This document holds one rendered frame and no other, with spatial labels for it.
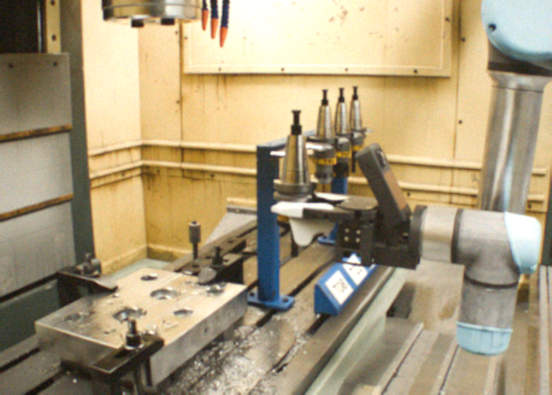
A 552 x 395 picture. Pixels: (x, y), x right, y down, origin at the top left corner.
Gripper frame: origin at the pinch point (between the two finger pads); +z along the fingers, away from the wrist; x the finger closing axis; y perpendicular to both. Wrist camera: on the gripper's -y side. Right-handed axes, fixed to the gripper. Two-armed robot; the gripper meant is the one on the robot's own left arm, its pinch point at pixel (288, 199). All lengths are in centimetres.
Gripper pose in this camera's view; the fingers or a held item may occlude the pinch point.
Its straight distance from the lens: 83.3
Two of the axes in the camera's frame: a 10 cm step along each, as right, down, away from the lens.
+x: 4.2, -1.9, 8.9
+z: -9.1, -1.0, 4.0
